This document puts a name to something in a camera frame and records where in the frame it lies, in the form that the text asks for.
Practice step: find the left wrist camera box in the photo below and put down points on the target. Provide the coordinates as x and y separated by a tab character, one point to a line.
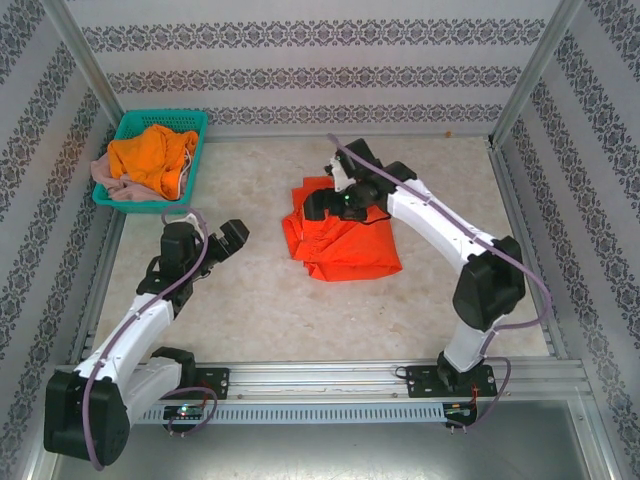
189	220

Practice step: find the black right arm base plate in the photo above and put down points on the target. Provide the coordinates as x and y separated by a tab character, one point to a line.
420	385

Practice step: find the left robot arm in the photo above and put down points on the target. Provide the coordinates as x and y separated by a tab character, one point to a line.
130	330

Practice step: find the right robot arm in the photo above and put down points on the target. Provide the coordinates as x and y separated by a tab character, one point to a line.
490	285

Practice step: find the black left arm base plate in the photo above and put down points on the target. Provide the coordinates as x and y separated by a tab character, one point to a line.
217	382

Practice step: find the aluminium back rail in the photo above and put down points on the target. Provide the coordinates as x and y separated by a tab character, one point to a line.
275	134

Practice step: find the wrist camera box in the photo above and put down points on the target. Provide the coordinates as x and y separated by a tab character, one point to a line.
189	220
342	175

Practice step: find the aluminium front rail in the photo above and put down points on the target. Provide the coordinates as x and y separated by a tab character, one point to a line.
320	380

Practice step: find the aluminium frame post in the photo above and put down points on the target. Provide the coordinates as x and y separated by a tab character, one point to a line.
537	70
85	65

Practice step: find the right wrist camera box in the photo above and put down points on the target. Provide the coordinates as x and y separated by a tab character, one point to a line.
342	175

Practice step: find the teal plastic basket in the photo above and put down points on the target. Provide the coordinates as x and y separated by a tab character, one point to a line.
165	120

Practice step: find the red-orange shorts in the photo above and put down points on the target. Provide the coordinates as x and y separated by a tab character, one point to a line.
360	255

